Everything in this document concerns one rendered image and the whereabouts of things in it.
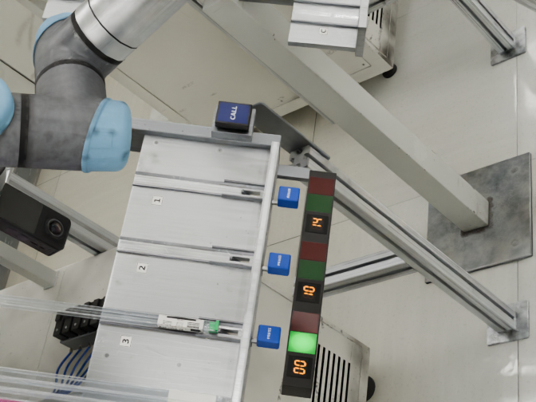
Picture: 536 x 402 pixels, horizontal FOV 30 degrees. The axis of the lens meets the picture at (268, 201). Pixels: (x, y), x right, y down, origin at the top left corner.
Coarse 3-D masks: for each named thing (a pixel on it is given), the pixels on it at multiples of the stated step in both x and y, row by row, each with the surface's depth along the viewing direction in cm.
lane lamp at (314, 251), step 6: (306, 246) 140; (312, 246) 140; (318, 246) 140; (324, 246) 140; (306, 252) 140; (312, 252) 140; (318, 252) 140; (324, 252) 140; (300, 258) 139; (306, 258) 139; (312, 258) 139; (318, 258) 139; (324, 258) 139
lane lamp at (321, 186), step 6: (312, 180) 146; (318, 180) 146; (324, 180) 146; (330, 180) 146; (312, 186) 146; (318, 186) 146; (324, 186) 146; (330, 186) 146; (312, 192) 145; (318, 192) 145; (324, 192) 145; (330, 192) 145
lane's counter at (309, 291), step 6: (300, 282) 137; (306, 282) 137; (300, 288) 137; (306, 288) 137; (312, 288) 137; (318, 288) 137; (300, 294) 136; (306, 294) 136; (312, 294) 136; (318, 294) 136; (300, 300) 136; (306, 300) 136; (312, 300) 136; (318, 300) 136
